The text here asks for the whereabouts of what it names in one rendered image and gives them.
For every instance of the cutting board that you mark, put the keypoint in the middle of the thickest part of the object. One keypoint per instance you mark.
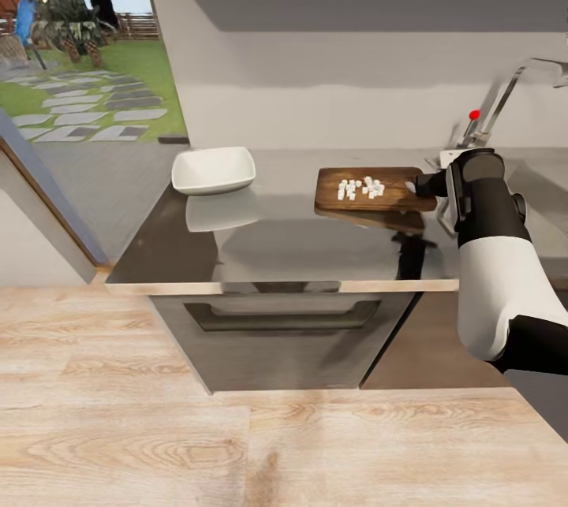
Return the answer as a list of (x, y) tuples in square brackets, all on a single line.
[(395, 197)]

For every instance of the bowl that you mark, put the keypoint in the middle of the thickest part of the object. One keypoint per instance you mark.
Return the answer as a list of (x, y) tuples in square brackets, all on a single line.
[(213, 171)]

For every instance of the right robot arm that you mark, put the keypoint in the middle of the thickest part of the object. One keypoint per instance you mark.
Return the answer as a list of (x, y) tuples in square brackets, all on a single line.
[(508, 313)]

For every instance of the fixed window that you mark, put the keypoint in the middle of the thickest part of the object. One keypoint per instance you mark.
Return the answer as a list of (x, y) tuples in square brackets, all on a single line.
[(90, 114)]

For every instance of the drop in sink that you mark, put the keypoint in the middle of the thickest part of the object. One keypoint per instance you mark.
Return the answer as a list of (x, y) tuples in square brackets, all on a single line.
[(542, 181)]

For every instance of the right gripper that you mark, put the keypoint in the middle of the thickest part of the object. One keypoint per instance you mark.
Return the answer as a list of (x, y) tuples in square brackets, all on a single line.
[(428, 185)]

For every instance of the dishwasher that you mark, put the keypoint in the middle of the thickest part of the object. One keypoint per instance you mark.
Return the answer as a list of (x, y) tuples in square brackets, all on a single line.
[(282, 341)]

